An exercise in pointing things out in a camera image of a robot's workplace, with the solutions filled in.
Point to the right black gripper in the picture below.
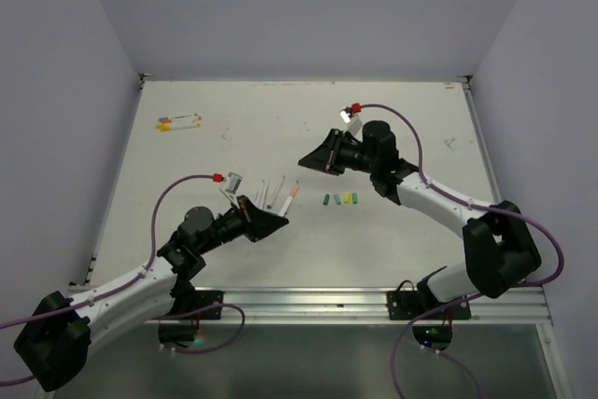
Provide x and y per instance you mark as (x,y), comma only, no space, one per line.
(326,156)

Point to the black mounting plate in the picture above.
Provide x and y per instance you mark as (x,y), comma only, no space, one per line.
(197,299)
(405,305)

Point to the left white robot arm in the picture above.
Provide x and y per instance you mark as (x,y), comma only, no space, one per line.
(63,332)

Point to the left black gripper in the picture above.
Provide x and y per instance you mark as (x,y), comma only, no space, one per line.
(257,222)

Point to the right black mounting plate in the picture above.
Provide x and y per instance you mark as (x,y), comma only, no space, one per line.
(405,305)

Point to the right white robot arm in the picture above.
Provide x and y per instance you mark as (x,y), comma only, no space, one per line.
(499,251)

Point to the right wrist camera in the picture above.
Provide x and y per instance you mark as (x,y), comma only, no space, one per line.
(351,117)

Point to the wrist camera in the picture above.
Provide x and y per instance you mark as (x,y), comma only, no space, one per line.
(351,117)
(228,185)

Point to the dark green marker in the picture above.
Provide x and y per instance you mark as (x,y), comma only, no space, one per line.
(274,196)

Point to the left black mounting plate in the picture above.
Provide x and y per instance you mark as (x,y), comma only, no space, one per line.
(197,299)

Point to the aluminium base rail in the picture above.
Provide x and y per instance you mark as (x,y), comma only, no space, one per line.
(369,306)

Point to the orange capped marker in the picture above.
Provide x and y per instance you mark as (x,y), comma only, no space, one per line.
(175,126)

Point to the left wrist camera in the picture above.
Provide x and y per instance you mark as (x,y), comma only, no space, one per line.
(228,185)

